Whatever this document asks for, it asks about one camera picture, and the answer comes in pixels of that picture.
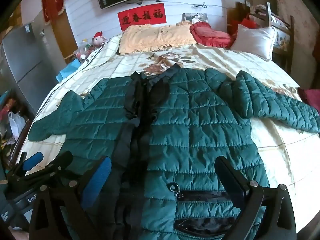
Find floral cream bed quilt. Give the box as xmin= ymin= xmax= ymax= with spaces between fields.
xmin=16 ymin=34 xmax=308 ymax=233

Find dark red cloth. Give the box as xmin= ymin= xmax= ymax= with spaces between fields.
xmin=297 ymin=87 xmax=320 ymax=113

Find floral curtain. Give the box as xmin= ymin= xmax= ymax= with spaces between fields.
xmin=274 ymin=0 xmax=320 ymax=88

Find plush toy with red hat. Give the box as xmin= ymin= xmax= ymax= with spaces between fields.
xmin=91 ymin=31 xmax=108 ymax=48

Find red bag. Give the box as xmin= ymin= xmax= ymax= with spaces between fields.
xmin=240 ymin=14 xmax=258 ymax=29

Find black wall cable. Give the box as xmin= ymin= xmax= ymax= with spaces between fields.
xmin=160 ymin=2 xmax=223 ymax=8

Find grey refrigerator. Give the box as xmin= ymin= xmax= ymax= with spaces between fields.
xmin=0 ymin=12 xmax=62 ymax=115

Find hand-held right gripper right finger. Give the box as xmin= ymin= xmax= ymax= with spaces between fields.
xmin=214 ymin=156 xmax=298 ymax=240

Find framed picture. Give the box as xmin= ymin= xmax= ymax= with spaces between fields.
xmin=182 ymin=13 xmax=208 ymax=25

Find white plastic bag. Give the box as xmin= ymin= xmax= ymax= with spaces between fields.
xmin=8 ymin=112 xmax=27 ymax=142

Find red wall banner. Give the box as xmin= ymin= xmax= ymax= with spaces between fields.
xmin=117 ymin=3 xmax=167 ymax=32

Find beige ruffled pillow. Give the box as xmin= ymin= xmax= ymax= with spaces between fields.
xmin=118 ymin=21 xmax=198 ymax=55

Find blue box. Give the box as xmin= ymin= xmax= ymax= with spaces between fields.
xmin=55 ymin=59 xmax=84 ymax=83

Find red heart cushion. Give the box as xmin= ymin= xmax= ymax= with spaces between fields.
xmin=189 ymin=22 xmax=235 ymax=48

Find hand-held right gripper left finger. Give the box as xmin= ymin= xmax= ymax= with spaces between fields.
xmin=29 ymin=156 xmax=112 ymax=240

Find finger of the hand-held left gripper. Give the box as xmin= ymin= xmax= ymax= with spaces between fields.
xmin=10 ymin=151 xmax=43 ymax=178
xmin=15 ymin=152 xmax=74 ymax=183

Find white pillow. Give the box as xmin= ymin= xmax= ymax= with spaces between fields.
xmin=229 ymin=24 xmax=277 ymax=61

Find green quilted jacket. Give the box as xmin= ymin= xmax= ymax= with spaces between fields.
xmin=28 ymin=64 xmax=320 ymax=240

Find wooden chair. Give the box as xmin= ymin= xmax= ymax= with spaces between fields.
xmin=265 ymin=2 xmax=295 ymax=73

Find red fringed hanging pennant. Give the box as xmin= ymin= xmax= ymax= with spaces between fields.
xmin=42 ymin=0 xmax=68 ymax=25

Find brown wooden door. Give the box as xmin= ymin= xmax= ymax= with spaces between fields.
xmin=51 ymin=12 xmax=78 ymax=64

